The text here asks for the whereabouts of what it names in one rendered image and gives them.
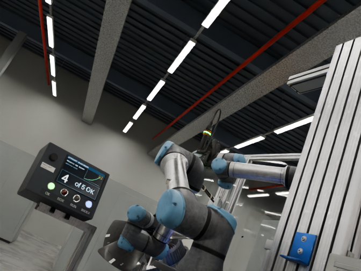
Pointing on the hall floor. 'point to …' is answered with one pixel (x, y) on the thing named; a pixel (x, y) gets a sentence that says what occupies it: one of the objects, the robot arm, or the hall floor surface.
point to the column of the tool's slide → (223, 196)
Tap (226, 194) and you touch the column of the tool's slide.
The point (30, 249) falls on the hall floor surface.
